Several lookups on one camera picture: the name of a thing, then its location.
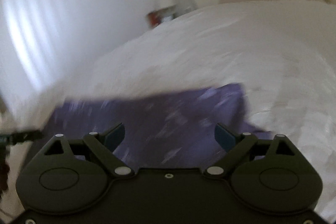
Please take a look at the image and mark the red bottle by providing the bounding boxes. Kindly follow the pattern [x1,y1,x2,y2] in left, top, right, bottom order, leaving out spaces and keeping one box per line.
[146,11,161,28]

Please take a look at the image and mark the purple patterned hooded jacket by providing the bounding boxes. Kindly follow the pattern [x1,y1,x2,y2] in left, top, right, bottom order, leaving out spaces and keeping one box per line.
[44,84,271,169]

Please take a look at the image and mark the white bed comforter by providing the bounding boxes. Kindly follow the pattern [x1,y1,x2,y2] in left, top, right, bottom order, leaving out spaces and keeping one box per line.
[1,0,335,222]

